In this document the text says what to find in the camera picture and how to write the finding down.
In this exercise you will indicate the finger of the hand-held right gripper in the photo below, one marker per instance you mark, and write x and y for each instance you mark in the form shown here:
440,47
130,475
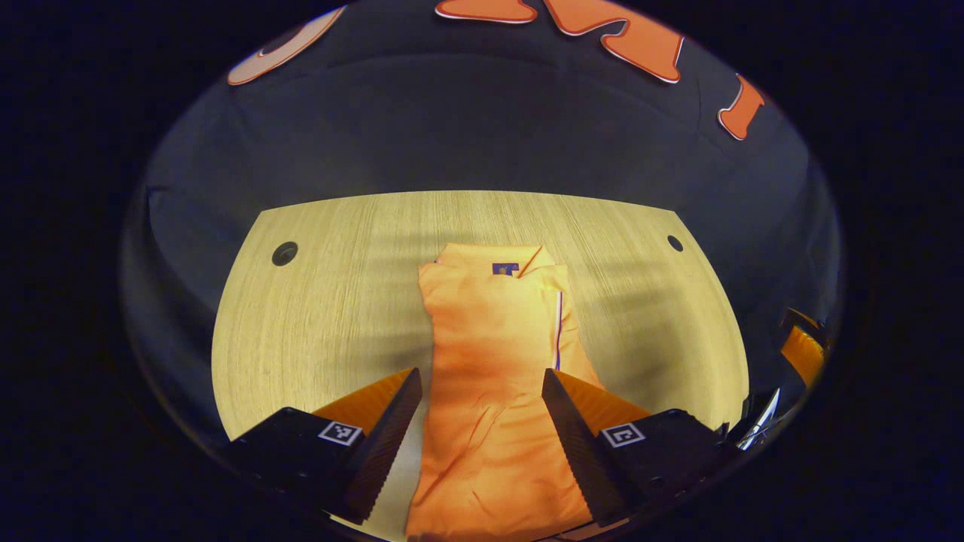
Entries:
804,354

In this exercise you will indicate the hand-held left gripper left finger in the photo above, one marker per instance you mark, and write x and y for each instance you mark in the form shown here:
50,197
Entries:
384,452

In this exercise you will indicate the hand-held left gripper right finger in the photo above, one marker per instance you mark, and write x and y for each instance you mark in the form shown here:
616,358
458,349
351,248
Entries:
576,452

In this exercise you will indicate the orange T-shirt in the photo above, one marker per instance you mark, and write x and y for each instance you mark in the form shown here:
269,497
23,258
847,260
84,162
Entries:
489,376

